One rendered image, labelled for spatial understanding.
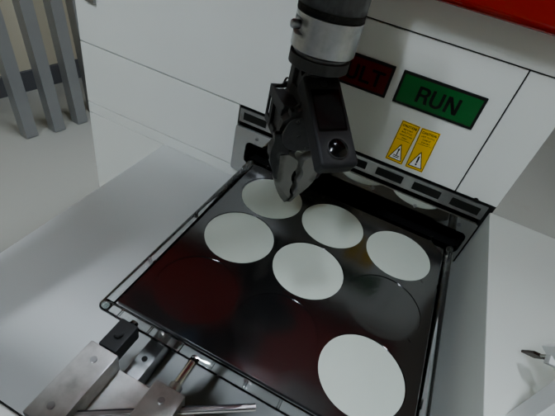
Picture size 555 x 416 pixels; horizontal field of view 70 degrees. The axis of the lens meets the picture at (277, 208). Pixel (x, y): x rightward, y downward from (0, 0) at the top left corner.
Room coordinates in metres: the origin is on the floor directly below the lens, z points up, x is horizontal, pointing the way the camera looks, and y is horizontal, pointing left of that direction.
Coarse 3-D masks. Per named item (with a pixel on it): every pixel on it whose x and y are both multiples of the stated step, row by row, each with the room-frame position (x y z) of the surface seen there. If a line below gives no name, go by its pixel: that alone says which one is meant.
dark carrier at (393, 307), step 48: (240, 192) 0.49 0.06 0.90; (192, 240) 0.37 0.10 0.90; (288, 240) 0.41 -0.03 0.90; (144, 288) 0.27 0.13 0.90; (192, 288) 0.29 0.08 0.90; (240, 288) 0.31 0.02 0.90; (384, 288) 0.37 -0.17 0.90; (432, 288) 0.39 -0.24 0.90; (192, 336) 0.23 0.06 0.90; (240, 336) 0.24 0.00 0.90; (288, 336) 0.26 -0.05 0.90; (336, 336) 0.28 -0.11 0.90; (384, 336) 0.29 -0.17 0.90; (288, 384) 0.20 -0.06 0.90
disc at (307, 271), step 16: (288, 256) 0.38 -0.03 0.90; (304, 256) 0.39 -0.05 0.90; (320, 256) 0.40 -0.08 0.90; (288, 272) 0.35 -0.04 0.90; (304, 272) 0.36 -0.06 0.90; (320, 272) 0.37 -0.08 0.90; (336, 272) 0.37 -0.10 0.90; (288, 288) 0.33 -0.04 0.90; (304, 288) 0.33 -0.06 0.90; (320, 288) 0.34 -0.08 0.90; (336, 288) 0.35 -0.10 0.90
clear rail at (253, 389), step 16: (112, 304) 0.24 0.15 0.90; (128, 320) 0.23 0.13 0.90; (144, 320) 0.23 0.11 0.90; (160, 336) 0.22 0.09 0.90; (176, 352) 0.21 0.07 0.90; (192, 352) 0.21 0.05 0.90; (208, 368) 0.20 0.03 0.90; (224, 368) 0.20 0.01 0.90; (240, 384) 0.19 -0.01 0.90; (256, 384) 0.19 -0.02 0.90; (272, 400) 0.18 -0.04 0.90; (288, 400) 0.19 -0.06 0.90
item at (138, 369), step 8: (160, 328) 0.26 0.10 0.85; (152, 344) 0.23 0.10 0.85; (160, 344) 0.24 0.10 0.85; (144, 352) 0.22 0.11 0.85; (152, 352) 0.22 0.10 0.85; (160, 352) 0.23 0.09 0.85; (168, 352) 0.24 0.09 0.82; (136, 360) 0.21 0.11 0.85; (144, 360) 0.21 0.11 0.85; (152, 360) 0.22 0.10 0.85; (160, 360) 0.23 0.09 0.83; (128, 368) 0.20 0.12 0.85; (136, 368) 0.20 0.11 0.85; (144, 368) 0.20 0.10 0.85; (152, 368) 0.21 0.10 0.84; (136, 376) 0.19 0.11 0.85; (144, 376) 0.20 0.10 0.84
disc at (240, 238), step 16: (208, 224) 0.40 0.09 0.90; (224, 224) 0.41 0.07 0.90; (240, 224) 0.42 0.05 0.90; (256, 224) 0.43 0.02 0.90; (208, 240) 0.37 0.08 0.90; (224, 240) 0.38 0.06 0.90; (240, 240) 0.39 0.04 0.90; (256, 240) 0.40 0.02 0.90; (272, 240) 0.40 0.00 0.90; (224, 256) 0.35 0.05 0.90; (240, 256) 0.36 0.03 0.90; (256, 256) 0.37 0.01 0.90
